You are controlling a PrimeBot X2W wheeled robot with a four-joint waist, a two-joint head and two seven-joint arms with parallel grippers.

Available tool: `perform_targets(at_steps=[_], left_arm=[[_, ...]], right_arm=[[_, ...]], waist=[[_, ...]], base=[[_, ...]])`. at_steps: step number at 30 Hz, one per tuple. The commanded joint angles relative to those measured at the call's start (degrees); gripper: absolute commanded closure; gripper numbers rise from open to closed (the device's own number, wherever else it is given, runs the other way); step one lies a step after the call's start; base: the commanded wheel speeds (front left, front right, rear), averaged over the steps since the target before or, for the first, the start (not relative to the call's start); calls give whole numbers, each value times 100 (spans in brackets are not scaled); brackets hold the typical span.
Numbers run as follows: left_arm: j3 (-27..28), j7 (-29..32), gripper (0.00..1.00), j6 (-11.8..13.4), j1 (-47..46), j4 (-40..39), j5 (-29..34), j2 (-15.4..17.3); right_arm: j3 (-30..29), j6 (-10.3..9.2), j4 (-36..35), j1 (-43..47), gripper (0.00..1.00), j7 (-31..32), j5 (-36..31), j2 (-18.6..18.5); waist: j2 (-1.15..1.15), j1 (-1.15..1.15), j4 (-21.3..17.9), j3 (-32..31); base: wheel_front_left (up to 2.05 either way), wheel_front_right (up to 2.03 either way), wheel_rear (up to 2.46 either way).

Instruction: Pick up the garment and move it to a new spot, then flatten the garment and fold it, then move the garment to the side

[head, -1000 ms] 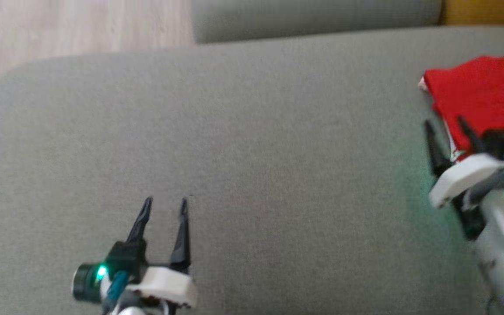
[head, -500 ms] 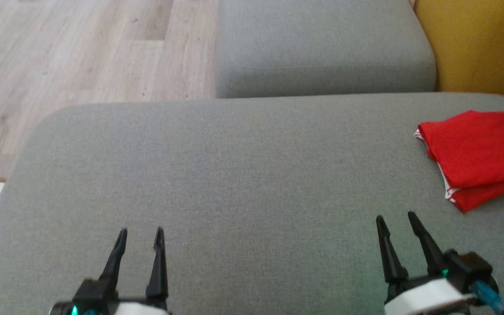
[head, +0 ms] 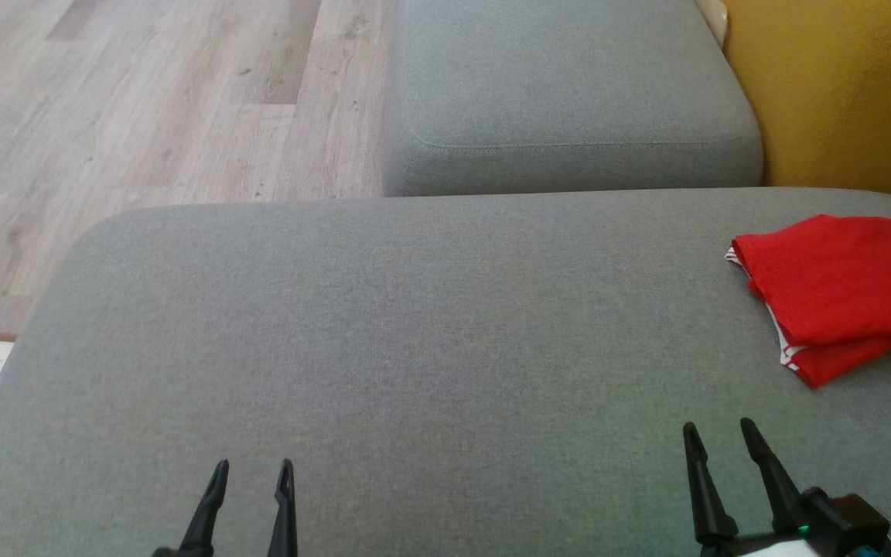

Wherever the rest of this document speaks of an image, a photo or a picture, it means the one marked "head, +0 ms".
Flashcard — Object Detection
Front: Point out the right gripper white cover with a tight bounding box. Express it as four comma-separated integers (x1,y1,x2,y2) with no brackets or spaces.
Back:
683,418,833,557

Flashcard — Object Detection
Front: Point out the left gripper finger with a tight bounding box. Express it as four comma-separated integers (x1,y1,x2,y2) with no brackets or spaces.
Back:
268,459,298,557
153,460,230,557

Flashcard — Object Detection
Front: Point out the red white sports jersey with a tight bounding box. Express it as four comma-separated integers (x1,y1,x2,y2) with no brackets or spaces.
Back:
726,215,891,347

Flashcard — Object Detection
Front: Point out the large grey sofa seat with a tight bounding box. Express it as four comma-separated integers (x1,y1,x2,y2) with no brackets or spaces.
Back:
0,188,891,557

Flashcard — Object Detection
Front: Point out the yellow sofa backrest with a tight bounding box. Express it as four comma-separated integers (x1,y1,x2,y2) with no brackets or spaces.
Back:
724,0,891,216

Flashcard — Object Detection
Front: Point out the small grey sofa cushion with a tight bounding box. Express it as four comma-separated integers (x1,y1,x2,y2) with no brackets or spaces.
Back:
382,0,765,198

